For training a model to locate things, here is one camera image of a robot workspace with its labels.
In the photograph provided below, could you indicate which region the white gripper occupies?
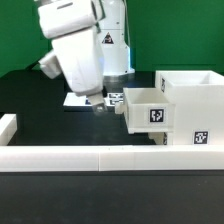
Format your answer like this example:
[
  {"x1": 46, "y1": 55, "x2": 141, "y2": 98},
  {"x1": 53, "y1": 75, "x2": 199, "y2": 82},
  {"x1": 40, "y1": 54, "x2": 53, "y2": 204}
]
[{"x1": 52, "y1": 27, "x2": 106, "y2": 112}]

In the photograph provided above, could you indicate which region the white drawer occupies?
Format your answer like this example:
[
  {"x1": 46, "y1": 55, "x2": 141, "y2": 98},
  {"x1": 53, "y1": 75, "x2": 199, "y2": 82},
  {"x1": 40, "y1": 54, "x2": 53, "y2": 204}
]
[
  {"x1": 115, "y1": 88, "x2": 175, "y2": 134},
  {"x1": 148, "y1": 132, "x2": 173, "y2": 145}
]

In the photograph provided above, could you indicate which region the white drawer cabinet box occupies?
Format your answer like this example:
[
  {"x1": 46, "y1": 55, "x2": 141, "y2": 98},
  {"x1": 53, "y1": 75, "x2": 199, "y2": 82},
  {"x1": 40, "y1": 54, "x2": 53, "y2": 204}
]
[{"x1": 155, "y1": 70, "x2": 224, "y2": 145}]

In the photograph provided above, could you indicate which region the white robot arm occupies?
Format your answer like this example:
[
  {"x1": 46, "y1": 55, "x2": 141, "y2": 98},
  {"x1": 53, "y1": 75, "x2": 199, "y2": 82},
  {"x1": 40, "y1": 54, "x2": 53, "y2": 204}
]
[{"x1": 34, "y1": 0, "x2": 134, "y2": 114}]

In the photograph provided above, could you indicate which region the white marker sheet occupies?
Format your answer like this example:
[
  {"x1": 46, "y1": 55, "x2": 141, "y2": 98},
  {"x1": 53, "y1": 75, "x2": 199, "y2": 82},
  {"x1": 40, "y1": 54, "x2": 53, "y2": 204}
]
[{"x1": 63, "y1": 92, "x2": 123, "y2": 107}]

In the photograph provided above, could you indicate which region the white left fence block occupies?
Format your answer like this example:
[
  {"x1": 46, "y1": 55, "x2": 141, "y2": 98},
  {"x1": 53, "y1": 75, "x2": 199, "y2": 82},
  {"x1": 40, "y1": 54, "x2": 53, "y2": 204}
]
[{"x1": 0, "y1": 114, "x2": 17, "y2": 146}]

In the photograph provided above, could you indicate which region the white front fence wall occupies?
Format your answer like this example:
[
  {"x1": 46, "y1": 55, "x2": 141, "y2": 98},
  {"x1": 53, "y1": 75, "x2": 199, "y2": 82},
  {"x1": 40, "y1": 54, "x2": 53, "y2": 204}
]
[{"x1": 0, "y1": 145, "x2": 224, "y2": 172}]

